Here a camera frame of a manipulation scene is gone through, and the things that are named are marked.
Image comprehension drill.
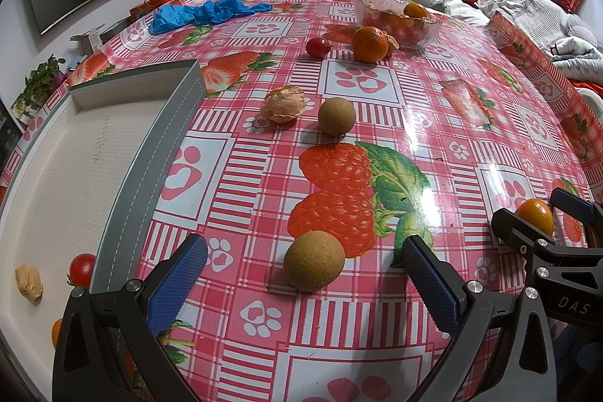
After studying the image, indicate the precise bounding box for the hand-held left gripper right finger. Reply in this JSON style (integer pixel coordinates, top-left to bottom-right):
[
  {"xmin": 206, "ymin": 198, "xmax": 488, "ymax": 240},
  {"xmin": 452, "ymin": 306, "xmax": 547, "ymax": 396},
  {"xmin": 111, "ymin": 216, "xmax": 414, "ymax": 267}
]
[{"xmin": 400, "ymin": 235, "xmax": 559, "ymax": 402}]

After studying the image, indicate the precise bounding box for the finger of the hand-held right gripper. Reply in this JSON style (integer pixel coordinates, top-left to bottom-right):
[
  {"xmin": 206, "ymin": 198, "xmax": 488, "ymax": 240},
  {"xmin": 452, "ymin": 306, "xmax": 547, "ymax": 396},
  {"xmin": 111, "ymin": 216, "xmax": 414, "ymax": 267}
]
[
  {"xmin": 551, "ymin": 187, "xmax": 603, "ymax": 226},
  {"xmin": 491, "ymin": 207, "xmax": 557, "ymax": 262}
]

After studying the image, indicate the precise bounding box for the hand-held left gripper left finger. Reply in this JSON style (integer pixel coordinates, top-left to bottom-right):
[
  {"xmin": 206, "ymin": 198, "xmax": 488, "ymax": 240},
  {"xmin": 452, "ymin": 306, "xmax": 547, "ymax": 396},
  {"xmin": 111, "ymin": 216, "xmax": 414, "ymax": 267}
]
[{"xmin": 52, "ymin": 233, "xmax": 209, "ymax": 402}]

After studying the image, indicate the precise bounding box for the round brown fruit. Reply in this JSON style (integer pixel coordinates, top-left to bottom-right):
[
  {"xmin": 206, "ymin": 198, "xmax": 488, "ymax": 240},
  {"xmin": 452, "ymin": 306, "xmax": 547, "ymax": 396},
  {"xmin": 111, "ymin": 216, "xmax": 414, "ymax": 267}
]
[
  {"xmin": 317, "ymin": 97, "xmax": 357, "ymax": 137},
  {"xmin": 283, "ymin": 231, "xmax": 346, "ymax": 292}
]

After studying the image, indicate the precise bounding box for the white tray with grey rim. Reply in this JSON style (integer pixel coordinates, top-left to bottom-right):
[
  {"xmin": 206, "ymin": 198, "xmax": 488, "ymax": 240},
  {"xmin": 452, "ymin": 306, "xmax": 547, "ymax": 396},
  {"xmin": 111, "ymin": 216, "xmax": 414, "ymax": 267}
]
[{"xmin": 0, "ymin": 59, "xmax": 207, "ymax": 388}]

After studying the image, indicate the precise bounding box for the red cherry tomato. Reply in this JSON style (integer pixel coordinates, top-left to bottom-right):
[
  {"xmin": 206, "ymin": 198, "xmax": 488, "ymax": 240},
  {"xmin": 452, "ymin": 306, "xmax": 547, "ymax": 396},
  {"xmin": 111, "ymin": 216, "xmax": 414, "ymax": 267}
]
[
  {"xmin": 305, "ymin": 37, "xmax": 333, "ymax": 59},
  {"xmin": 68, "ymin": 254, "xmax": 97, "ymax": 288}
]

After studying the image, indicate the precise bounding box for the red checked printed tablecloth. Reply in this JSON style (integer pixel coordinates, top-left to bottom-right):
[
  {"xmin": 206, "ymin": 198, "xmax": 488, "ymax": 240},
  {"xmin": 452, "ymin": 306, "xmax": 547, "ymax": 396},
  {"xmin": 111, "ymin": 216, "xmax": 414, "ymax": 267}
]
[{"xmin": 0, "ymin": 0, "xmax": 603, "ymax": 402}]

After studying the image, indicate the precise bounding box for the white duvet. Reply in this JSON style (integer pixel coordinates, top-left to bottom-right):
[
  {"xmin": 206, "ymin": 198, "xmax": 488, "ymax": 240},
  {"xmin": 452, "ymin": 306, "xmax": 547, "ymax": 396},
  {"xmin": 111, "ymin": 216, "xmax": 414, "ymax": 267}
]
[{"xmin": 549, "ymin": 37, "xmax": 603, "ymax": 78}]

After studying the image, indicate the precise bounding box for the beige peel piece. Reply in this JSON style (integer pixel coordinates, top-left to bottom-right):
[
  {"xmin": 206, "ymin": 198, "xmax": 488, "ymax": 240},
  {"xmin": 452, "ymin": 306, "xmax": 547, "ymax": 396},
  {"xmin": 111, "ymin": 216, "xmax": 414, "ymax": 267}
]
[{"xmin": 15, "ymin": 264, "xmax": 44, "ymax": 303}]

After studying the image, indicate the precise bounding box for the grey blanket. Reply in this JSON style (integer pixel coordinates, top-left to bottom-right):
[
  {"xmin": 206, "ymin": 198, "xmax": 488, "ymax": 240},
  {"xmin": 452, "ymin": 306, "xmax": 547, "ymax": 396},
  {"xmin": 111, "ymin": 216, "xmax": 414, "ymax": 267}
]
[{"xmin": 462, "ymin": 0, "xmax": 603, "ymax": 54}]

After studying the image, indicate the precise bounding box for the pile of cherry tomatoes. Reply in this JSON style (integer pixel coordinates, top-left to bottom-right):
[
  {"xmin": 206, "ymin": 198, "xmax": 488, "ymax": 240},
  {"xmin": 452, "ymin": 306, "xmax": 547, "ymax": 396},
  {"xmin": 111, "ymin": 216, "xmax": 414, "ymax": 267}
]
[{"xmin": 365, "ymin": 13, "xmax": 436, "ymax": 47}]

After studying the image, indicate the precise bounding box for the large orange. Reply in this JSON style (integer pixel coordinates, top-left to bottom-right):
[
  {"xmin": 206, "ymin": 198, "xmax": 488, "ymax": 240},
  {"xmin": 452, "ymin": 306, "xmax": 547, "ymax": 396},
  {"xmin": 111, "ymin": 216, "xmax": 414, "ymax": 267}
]
[{"xmin": 351, "ymin": 26, "xmax": 391, "ymax": 64}]

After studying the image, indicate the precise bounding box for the green potted plant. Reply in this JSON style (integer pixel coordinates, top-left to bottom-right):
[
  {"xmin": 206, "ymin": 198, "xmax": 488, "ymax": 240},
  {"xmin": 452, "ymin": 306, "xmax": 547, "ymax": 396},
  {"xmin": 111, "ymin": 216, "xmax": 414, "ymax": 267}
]
[{"xmin": 10, "ymin": 56, "xmax": 67, "ymax": 120}]

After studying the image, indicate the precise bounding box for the clear glass bowl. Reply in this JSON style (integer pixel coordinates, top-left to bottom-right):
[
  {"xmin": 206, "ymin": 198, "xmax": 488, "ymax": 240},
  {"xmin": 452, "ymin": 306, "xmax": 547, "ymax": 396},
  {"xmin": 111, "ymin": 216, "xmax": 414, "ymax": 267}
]
[{"xmin": 352, "ymin": 0, "xmax": 442, "ymax": 50}]

